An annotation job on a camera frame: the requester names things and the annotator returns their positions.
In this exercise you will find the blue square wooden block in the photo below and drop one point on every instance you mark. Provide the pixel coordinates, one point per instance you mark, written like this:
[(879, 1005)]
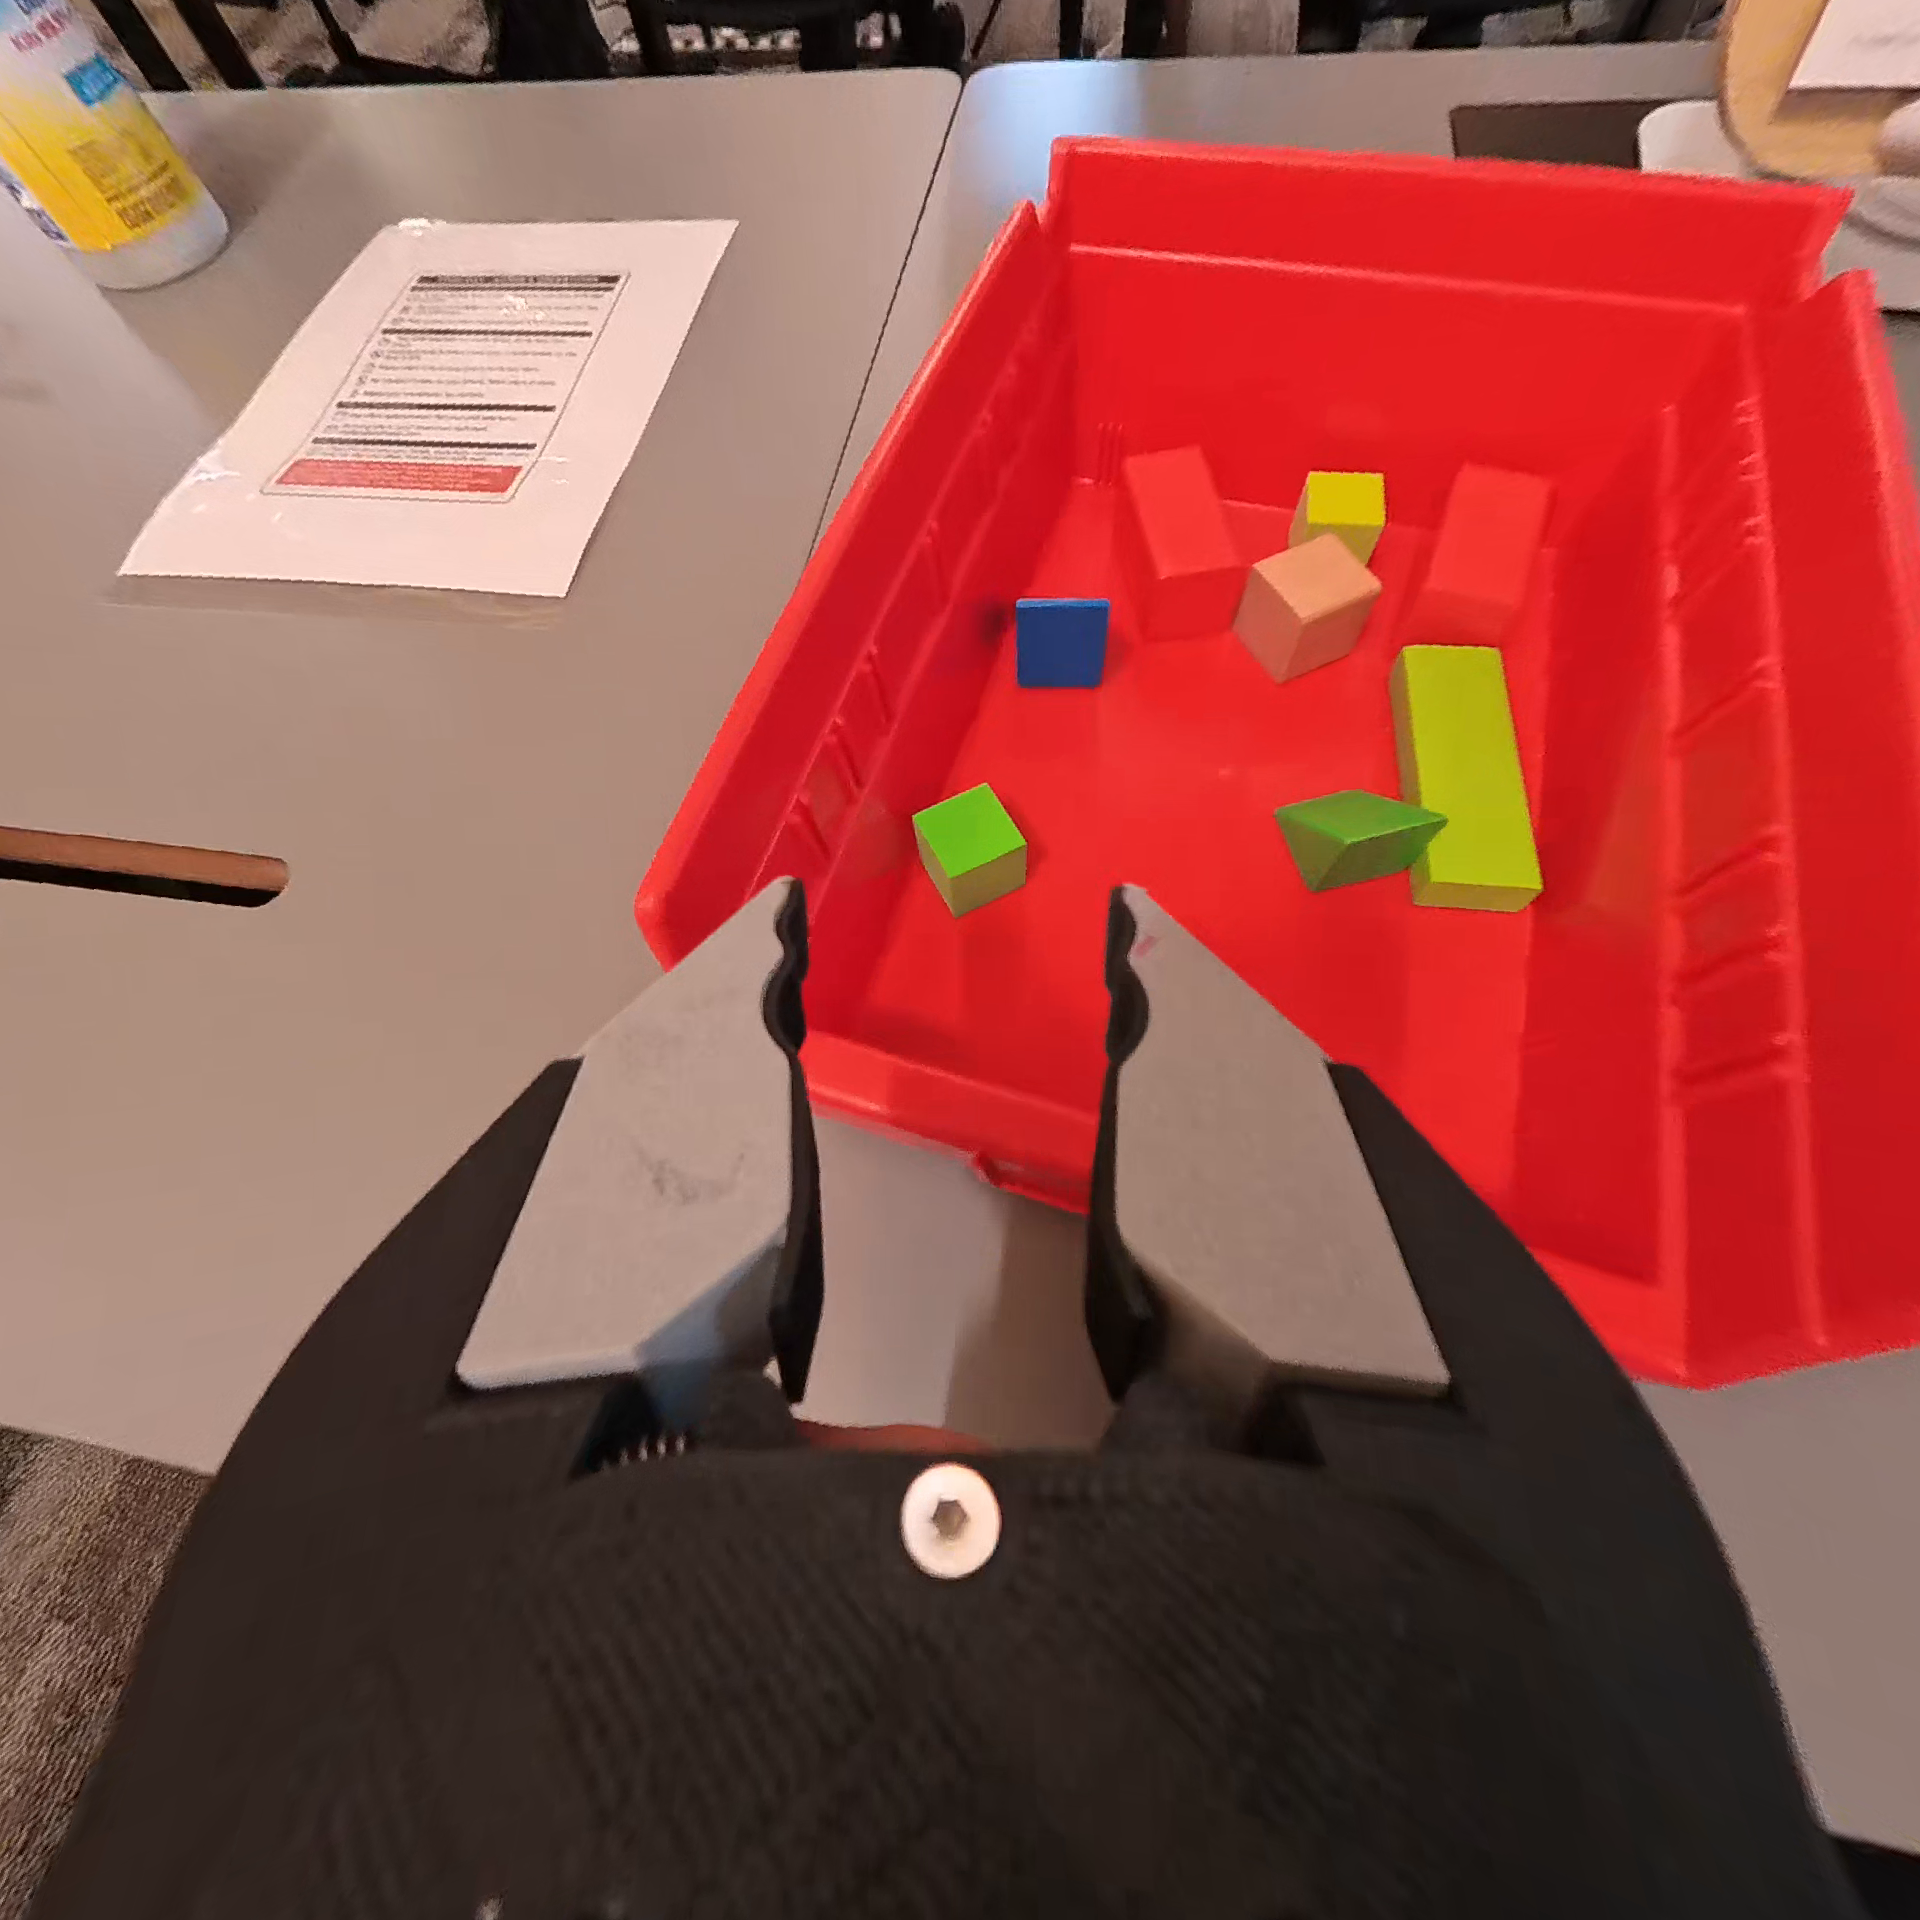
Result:
[(1063, 640)]

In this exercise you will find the dark green triangular prism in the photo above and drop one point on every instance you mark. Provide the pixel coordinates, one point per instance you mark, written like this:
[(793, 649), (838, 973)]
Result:
[(1351, 834)]

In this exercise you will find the dark flat pad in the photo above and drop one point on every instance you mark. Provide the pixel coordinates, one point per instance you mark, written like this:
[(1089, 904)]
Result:
[(1547, 130)]

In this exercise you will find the red plastic bin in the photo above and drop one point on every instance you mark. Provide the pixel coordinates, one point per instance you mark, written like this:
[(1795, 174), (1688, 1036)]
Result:
[(1591, 1048)]

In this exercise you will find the white round object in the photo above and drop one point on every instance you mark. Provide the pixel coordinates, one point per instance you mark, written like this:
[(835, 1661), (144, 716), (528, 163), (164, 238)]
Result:
[(1678, 137)]

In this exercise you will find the green wooden cube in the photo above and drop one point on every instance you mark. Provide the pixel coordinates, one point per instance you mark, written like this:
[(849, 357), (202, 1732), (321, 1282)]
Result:
[(966, 839)]

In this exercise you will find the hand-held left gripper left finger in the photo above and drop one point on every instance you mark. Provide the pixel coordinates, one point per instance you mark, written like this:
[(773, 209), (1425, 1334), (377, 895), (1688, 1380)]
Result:
[(645, 1154)]

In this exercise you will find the curved wooden object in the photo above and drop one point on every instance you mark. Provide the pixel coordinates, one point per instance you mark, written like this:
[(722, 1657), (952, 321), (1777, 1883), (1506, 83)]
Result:
[(1753, 89)]

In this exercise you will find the red wooden block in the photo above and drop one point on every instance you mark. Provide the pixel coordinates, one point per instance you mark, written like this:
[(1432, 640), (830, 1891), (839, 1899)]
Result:
[(1175, 524), (1485, 546)]

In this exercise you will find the yellow label wipes canister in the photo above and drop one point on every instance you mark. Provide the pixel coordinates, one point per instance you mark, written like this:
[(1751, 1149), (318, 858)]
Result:
[(104, 163)]

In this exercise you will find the yellow wooden cube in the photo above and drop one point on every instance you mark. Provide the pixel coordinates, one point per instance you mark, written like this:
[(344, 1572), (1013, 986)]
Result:
[(1341, 506)]

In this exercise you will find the black chair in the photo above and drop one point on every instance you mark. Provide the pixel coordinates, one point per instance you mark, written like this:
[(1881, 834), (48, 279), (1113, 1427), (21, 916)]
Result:
[(718, 31), (227, 31)]

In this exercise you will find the lime green long block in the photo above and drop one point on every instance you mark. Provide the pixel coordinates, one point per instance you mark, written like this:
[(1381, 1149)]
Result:
[(1463, 765)]

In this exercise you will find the printed paper sheet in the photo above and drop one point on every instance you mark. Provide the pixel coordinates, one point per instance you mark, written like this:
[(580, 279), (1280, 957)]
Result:
[(451, 389)]

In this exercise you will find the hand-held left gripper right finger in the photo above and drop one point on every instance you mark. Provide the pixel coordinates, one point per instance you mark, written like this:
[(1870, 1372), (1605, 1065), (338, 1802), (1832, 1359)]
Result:
[(1246, 1185)]

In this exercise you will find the natural wooden cube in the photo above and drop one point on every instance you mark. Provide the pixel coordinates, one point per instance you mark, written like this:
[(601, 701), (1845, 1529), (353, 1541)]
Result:
[(1298, 614)]

